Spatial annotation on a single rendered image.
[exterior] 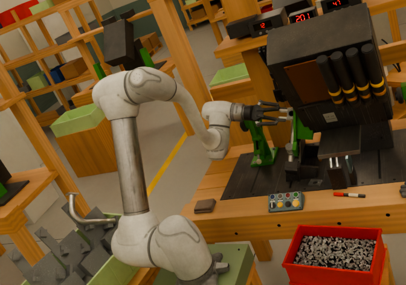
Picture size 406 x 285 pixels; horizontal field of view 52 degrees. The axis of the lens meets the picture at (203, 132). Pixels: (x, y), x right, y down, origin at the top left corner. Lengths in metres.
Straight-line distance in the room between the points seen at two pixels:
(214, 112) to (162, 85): 0.51
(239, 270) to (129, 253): 0.42
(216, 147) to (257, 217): 0.37
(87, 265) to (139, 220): 0.60
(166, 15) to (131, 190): 1.01
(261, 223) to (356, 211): 0.41
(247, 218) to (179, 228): 0.50
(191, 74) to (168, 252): 1.11
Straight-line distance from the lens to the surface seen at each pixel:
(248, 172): 2.20
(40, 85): 7.98
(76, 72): 7.44
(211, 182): 2.28
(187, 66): 2.29
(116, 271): 2.02
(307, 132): 1.87
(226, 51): 2.05
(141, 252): 1.62
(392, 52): 2.20
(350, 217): 1.81
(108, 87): 1.61
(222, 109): 1.98
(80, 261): 2.20
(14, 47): 10.34
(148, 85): 1.50
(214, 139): 1.92
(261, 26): 2.00
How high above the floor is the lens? 2.01
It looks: 23 degrees down
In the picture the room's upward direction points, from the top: 23 degrees counter-clockwise
